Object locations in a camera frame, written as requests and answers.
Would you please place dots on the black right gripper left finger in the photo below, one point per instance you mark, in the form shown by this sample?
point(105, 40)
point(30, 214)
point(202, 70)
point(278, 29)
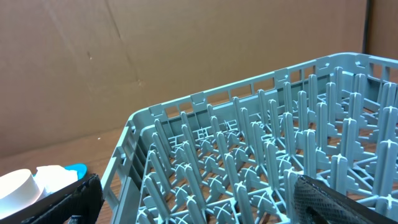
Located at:
point(79, 202)

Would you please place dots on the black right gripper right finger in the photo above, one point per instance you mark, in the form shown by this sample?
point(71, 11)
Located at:
point(314, 202)

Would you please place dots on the grey dishwasher rack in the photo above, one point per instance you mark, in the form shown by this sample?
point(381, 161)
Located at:
point(232, 154)

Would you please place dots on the teal serving tray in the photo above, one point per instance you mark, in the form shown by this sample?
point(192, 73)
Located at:
point(79, 168)

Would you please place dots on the cream cup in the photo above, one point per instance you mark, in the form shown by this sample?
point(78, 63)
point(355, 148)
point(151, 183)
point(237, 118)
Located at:
point(18, 190)

